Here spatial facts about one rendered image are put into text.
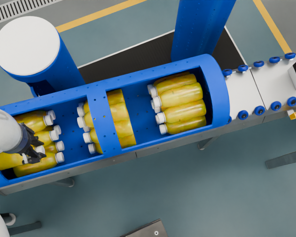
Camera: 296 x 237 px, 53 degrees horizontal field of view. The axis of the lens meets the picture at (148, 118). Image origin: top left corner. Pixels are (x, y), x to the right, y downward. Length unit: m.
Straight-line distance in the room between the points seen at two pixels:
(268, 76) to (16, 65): 1.10
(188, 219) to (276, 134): 0.91
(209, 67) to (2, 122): 0.67
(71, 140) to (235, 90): 0.75
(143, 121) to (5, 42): 0.68
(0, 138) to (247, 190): 1.83
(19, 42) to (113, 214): 1.31
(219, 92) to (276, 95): 0.46
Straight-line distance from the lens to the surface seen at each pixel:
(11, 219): 2.33
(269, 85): 1.45
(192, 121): 1.16
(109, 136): 1.01
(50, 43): 1.37
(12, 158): 1.16
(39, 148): 1.14
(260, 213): 2.32
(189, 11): 1.63
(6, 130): 0.79
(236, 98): 1.38
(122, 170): 2.20
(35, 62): 1.35
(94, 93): 1.04
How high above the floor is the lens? 2.18
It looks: 75 degrees down
